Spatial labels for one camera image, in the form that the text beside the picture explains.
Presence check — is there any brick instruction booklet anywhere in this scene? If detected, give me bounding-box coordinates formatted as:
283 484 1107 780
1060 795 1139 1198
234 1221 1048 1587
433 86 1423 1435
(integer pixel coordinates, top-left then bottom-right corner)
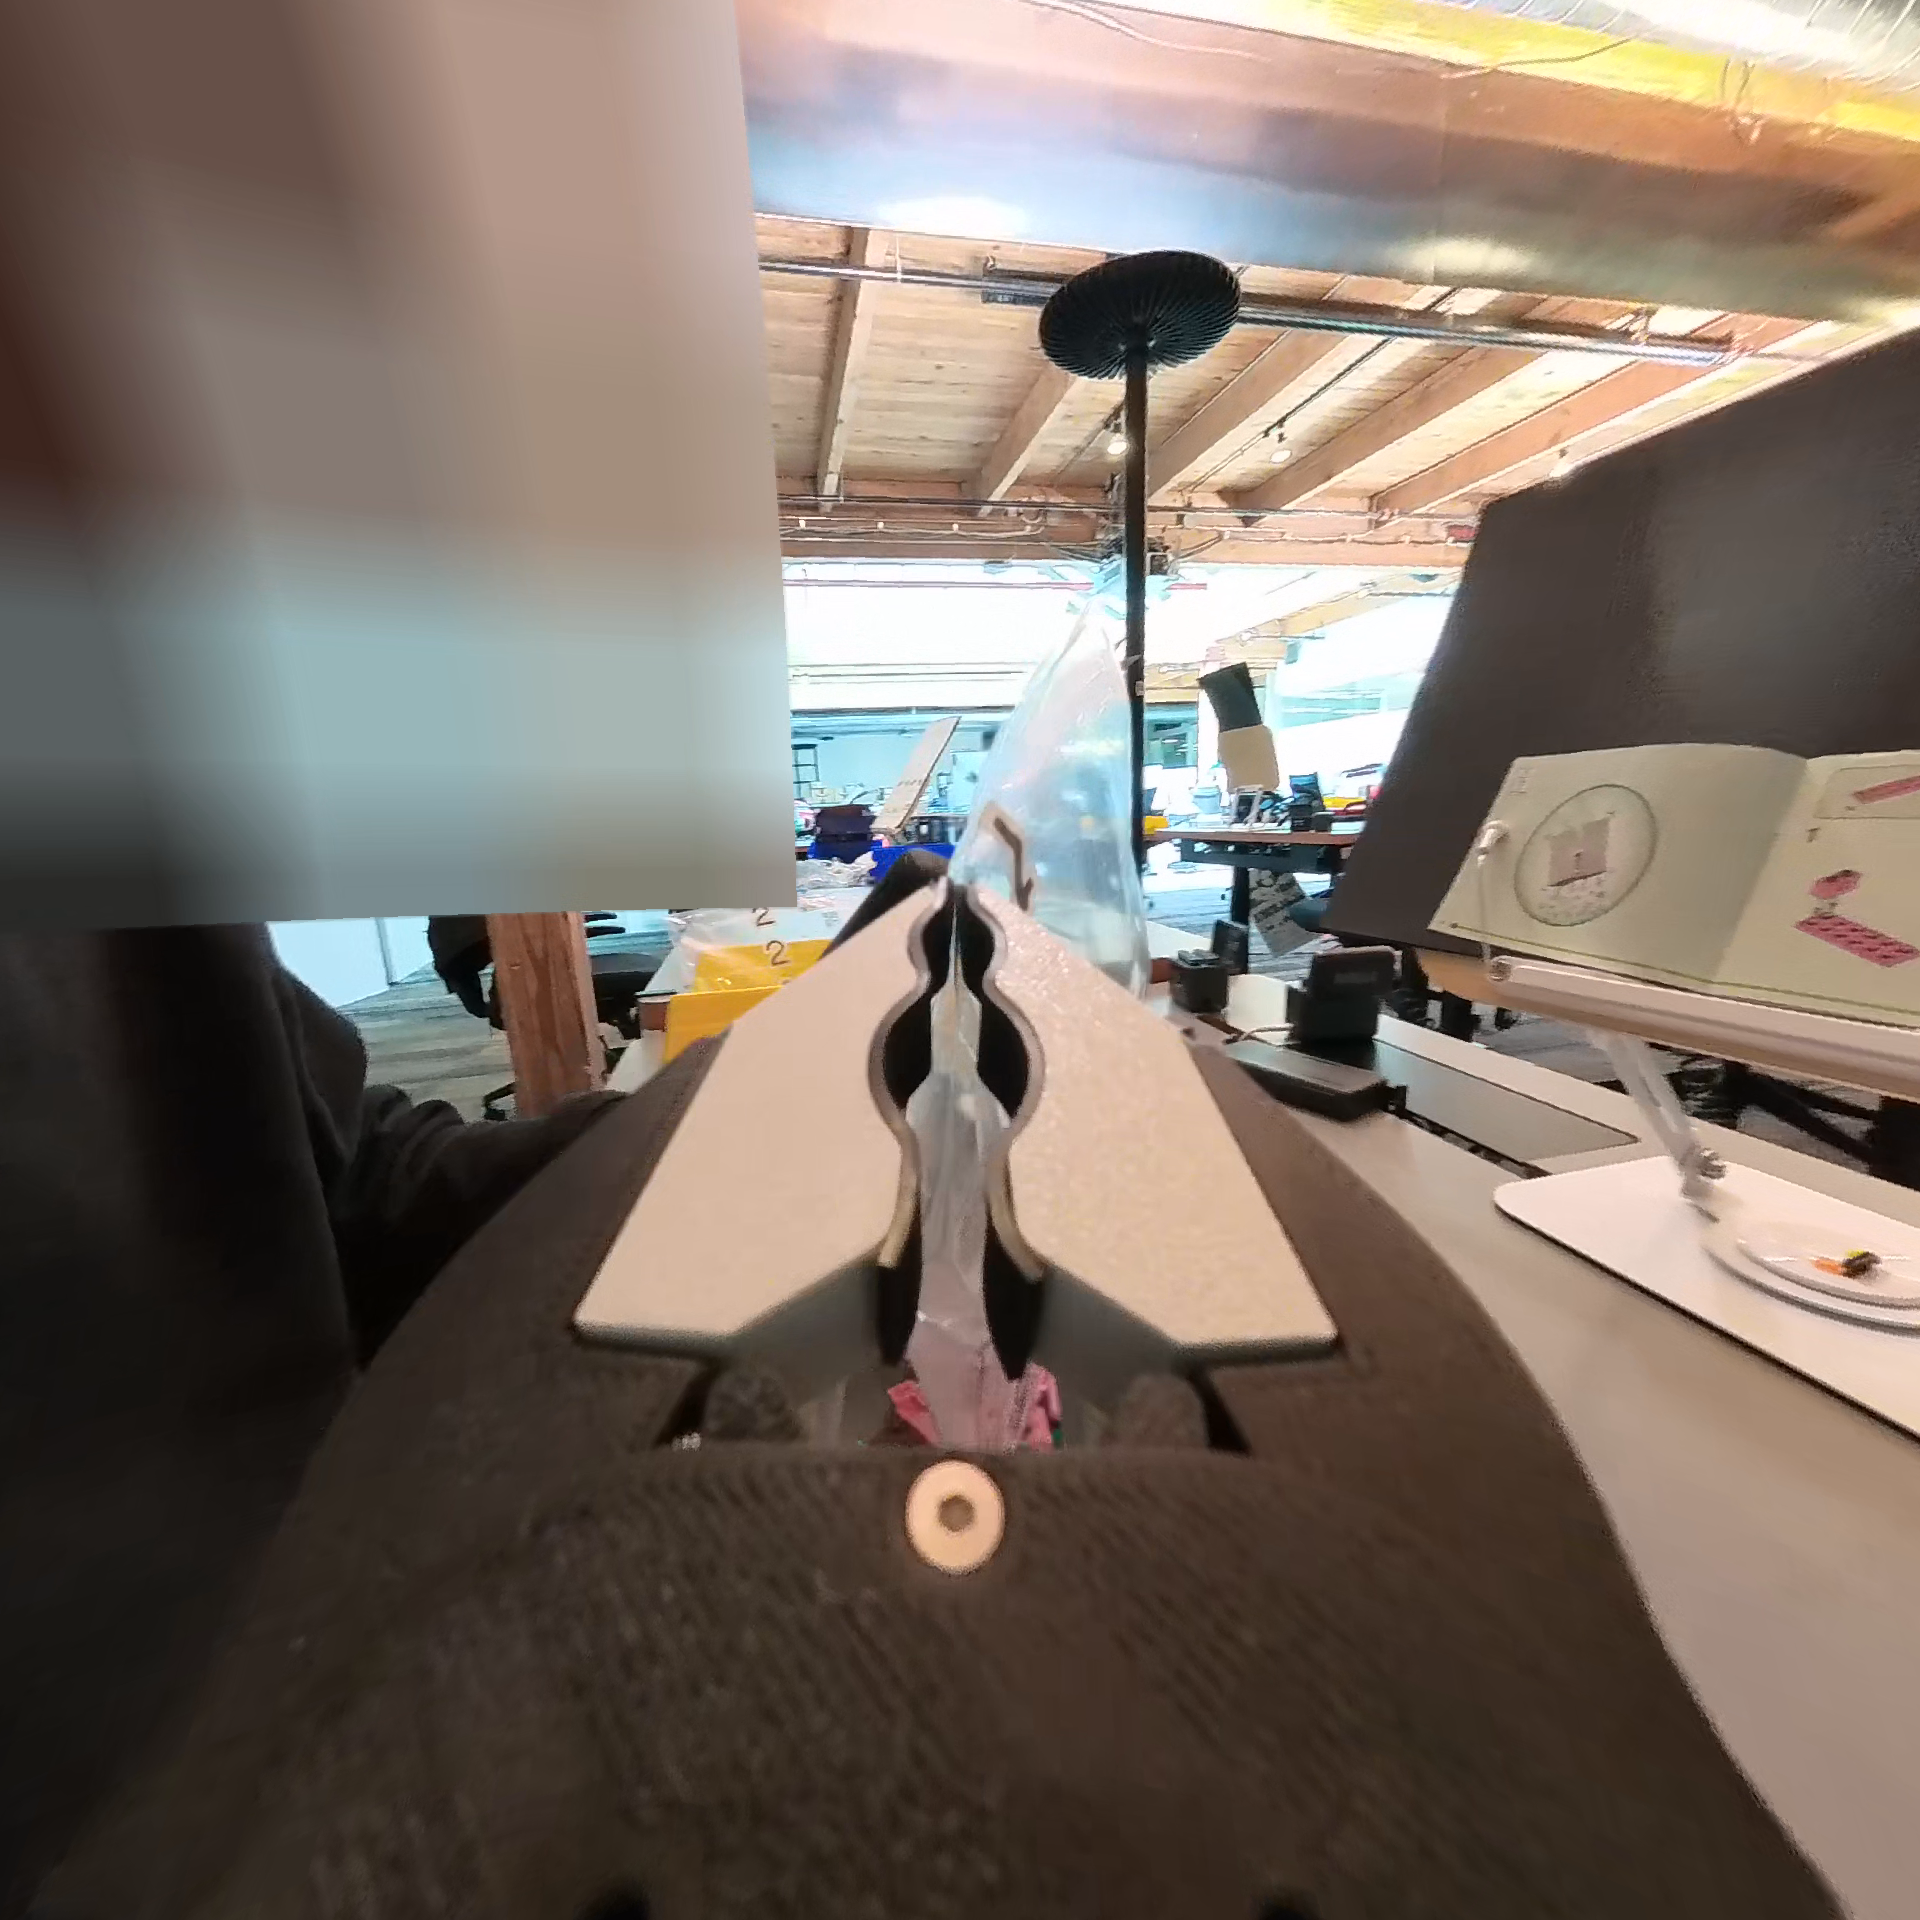
1428 742 1920 1029

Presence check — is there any yellow plastic bin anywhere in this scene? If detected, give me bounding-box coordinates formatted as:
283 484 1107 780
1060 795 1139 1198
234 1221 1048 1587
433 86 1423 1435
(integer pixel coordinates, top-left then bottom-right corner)
660 908 835 1068

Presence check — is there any tall cardboard board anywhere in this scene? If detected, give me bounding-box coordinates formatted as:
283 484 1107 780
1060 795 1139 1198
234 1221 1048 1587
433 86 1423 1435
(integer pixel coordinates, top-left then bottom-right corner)
874 718 962 840

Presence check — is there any flat black box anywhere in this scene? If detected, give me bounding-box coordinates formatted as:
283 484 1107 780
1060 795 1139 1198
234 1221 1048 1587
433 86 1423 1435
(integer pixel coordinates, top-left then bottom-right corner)
1223 1035 1386 1120

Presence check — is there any black ceiling pole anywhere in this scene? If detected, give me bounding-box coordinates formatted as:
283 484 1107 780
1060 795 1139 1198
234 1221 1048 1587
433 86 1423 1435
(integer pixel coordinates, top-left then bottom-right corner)
1039 247 1243 962

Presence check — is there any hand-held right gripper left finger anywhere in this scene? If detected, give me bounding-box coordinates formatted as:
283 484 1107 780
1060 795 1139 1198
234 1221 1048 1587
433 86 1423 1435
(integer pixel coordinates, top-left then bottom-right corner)
573 855 962 1368

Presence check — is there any wooden post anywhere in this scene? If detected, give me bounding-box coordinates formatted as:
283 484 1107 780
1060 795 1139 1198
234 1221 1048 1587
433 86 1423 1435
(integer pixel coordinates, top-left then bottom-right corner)
487 911 609 1120

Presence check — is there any white book stand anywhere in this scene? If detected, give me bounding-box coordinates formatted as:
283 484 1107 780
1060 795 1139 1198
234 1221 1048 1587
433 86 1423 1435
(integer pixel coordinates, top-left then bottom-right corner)
1477 816 1920 1443

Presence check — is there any large clear plastic bag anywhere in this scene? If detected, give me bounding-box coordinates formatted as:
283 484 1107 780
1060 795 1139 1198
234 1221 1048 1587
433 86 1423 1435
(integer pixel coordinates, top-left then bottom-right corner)
907 591 1156 1443

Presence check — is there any black white sign stand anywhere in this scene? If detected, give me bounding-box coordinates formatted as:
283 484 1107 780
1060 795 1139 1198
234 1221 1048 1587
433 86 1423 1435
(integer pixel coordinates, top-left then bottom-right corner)
1197 662 1281 797

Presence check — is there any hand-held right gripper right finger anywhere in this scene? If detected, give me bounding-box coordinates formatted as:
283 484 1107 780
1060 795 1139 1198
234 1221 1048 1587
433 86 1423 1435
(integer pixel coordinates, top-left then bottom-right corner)
956 885 1341 1383

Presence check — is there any black partition panel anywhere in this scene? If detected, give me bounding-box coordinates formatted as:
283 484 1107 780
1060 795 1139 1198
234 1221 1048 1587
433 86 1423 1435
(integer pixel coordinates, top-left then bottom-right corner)
1319 322 1920 962

